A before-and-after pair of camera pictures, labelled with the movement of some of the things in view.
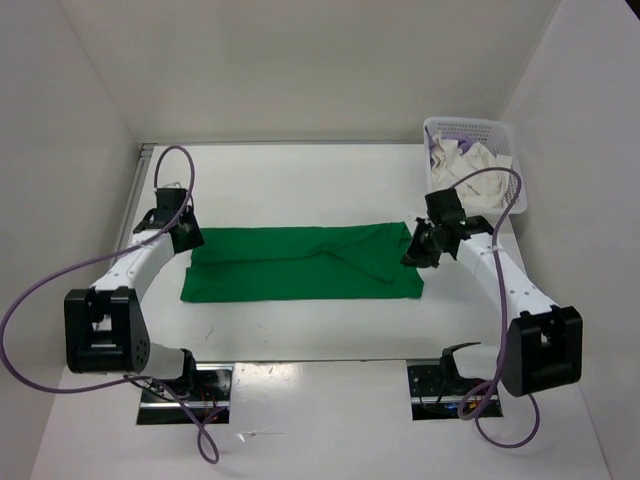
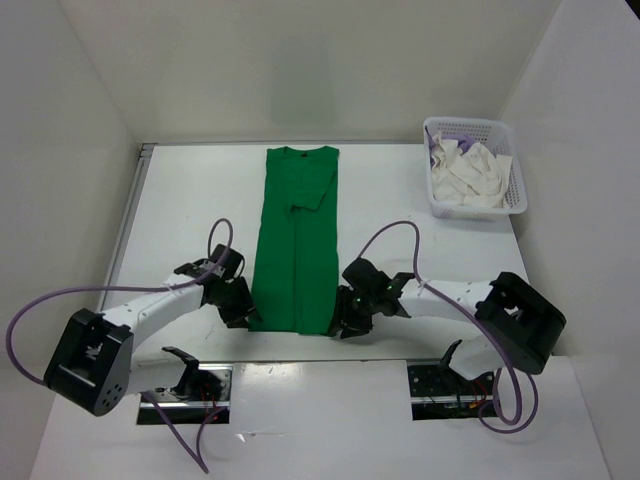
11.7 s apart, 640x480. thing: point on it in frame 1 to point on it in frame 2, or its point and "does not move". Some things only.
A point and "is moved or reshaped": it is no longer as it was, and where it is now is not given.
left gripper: x=195 y=239 to x=235 y=318
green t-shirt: x=301 y=263 is moved or reshaped
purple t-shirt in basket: x=464 y=142 does not move
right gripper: x=415 y=256 to x=343 y=314
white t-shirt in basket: x=450 y=164 does not move
